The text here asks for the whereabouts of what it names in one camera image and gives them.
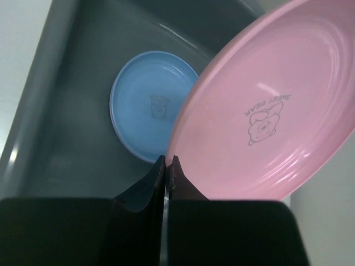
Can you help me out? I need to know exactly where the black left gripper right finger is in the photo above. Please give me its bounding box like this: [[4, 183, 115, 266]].
[[167, 156, 310, 265]]

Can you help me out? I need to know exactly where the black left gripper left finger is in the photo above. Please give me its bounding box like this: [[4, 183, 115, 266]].
[[1, 156, 165, 265]]

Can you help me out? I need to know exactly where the pink plastic plate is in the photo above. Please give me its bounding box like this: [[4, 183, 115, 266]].
[[166, 0, 354, 200]]

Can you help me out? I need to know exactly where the blue plastic plate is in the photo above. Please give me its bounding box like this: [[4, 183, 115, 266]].
[[109, 51, 198, 163]]

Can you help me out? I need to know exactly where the grey plastic bin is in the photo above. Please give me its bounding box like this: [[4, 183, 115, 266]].
[[1, 1, 261, 198]]

